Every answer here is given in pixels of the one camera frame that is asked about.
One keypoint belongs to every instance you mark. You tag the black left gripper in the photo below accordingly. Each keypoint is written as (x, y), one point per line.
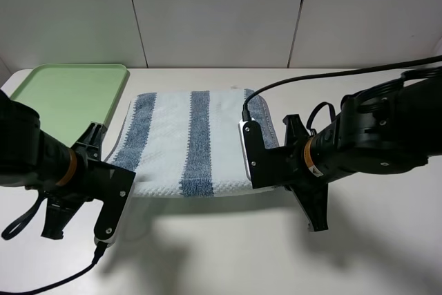
(78, 179)

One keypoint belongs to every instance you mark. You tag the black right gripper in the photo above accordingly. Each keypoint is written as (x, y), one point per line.
(287, 168)

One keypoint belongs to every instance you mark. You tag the blue white striped towel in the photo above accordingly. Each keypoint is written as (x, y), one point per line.
(184, 144)

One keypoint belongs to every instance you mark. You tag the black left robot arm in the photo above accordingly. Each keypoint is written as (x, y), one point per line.
(29, 157)

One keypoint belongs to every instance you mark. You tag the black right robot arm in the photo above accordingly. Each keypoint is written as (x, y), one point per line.
(390, 128)

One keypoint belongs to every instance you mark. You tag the green plastic tray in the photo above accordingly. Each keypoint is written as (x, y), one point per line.
(69, 97)

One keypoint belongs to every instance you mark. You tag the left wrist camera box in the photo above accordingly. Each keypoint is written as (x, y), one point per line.
(114, 189)

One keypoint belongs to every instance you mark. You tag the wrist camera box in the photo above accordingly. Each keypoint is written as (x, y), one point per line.
(254, 154)
(114, 189)

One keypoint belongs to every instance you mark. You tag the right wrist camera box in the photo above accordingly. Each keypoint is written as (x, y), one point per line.
(254, 154)

